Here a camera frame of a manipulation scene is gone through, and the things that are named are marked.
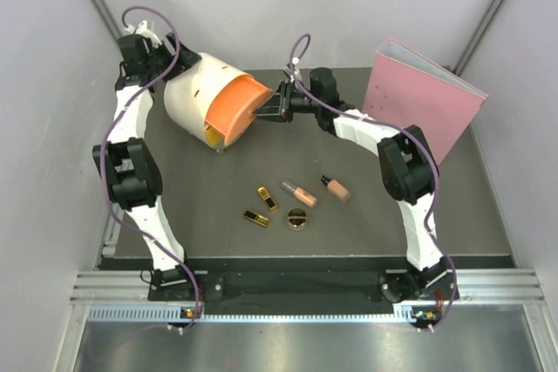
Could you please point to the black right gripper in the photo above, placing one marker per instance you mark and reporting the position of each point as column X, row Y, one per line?
column 280, row 107

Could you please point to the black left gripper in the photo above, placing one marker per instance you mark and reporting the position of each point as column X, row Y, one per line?
column 188, row 58

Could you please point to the orange top drawer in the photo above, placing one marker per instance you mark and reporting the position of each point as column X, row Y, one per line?
column 231, row 111

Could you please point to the cream round drawer organizer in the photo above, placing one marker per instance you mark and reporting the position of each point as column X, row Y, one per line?
column 188, row 96

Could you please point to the yellow drawer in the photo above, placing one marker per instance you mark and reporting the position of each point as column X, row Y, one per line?
column 214, row 138

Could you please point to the gold lipstick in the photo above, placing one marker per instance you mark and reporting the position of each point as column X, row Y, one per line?
column 256, row 218
column 267, row 198

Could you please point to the beige concealer tube silver cap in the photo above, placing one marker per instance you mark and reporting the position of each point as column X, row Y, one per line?
column 299, row 193

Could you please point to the beige foundation bottle black cap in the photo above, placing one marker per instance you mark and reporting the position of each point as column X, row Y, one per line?
column 336, row 188

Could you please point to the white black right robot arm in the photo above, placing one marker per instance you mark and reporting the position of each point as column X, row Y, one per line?
column 409, row 173

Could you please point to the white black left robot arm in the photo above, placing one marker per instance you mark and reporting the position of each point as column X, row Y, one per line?
column 131, row 178

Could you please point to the round gold compact jar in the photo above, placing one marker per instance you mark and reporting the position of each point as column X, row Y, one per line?
column 297, row 219

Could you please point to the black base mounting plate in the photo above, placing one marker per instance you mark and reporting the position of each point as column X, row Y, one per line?
column 391, row 287

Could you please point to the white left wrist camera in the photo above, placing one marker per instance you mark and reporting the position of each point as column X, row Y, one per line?
column 145, row 30

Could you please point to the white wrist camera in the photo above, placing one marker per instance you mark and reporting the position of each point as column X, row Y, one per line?
column 145, row 30
column 291, row 71

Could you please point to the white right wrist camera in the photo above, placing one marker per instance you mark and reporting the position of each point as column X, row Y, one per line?
column 291, row 71

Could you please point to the pink ring binder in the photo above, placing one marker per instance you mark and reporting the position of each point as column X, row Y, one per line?
column 406, row 88

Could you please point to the aluminium frame rail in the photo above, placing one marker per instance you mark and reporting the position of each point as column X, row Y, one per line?
column 483, row 286

